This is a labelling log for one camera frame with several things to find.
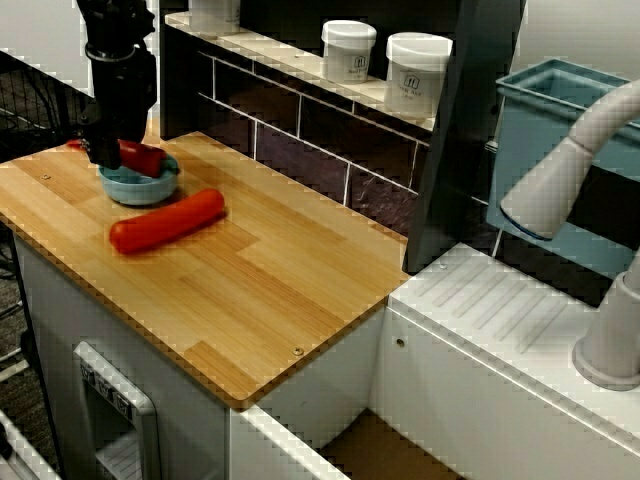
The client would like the teal plastic bin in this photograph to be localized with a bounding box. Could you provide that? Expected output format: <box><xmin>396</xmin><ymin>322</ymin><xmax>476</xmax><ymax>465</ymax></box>
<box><xmin>485</xmin><ymin>58</ymin><xmax>640</xmax><ymax>281</ymax></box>

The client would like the white lidded jar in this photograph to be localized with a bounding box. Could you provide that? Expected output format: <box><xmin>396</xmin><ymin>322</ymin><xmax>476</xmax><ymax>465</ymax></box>
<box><xmin>384</xmin><ymin>32</ymin><xmax>454</xmax><ymax>120</ymax></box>
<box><xmin>321</xmin><ymin>19</ymin><xmax>377</xmax><ymax>84</ymax></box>
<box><xmin>188</xmin><ymin>0</ymin><xmax>242</xmax><ymax>34</ymax></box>

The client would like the light blue bowl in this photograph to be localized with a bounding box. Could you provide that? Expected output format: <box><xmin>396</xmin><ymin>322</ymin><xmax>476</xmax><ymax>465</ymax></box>
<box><xmin>98</xmin><ymin>152</ymin><xmax>181</xmax><ymax>207</ymax></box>

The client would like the dark grey upright panel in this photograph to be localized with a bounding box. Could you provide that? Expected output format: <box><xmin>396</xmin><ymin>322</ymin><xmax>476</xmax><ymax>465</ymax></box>
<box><xmin>403</xmin><ymin>0</ymin><xmax>527</xmax><ymax>275</ymax></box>

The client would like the white metal rack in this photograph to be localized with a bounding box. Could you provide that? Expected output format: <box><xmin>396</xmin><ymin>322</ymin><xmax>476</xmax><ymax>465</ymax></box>
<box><xmin>0</xmin><ymin>409</ymin><xmax>56</xmax><ymax>480</ymax></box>

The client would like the white toy faucet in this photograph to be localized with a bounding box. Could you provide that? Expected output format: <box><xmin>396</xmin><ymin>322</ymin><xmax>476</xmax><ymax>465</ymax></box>
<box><xmin>499</xmin><ymin>78</ymin><xmax>640</xmax><ymax>392</ymax></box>

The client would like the red toy sausage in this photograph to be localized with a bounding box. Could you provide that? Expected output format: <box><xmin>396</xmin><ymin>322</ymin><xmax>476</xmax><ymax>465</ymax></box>
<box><xmin>108</xmin><ymin>188</ymin><xmax>226</xmax><ymax>255</ymax></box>

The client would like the black wire mesh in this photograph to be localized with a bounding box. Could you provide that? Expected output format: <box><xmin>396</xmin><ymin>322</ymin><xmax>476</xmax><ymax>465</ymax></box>
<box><xmin>0</xmin><ymin>64</ymin><xmax>101</xmax><ymax>146</ymax></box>

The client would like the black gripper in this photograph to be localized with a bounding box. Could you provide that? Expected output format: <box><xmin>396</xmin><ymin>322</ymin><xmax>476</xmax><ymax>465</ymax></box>
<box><xmin>75</xmin><ymin>43</ymin><xmax>157</xmax><ymax>170</ymax></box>

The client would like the red toy chili pepper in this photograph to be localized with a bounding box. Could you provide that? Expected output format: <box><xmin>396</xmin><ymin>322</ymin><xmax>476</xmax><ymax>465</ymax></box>
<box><xmin>66</xmin><ymin>138</ymin><xmax>180</xmax><ymax>179</ymax></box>

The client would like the dark tile backsplash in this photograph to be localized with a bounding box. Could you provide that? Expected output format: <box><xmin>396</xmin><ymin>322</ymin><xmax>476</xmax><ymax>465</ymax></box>
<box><xmin>159</xmin><ymin>22</ymin><xmax>436</xmax><ymax>236</ymax></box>

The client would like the white toy kitchen unit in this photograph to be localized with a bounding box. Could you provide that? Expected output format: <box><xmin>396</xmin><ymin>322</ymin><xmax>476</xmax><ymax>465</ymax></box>
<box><xmin>12</xmin><ymin>219</ymin><xmax>640</xmax><ymax>480</ymax></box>

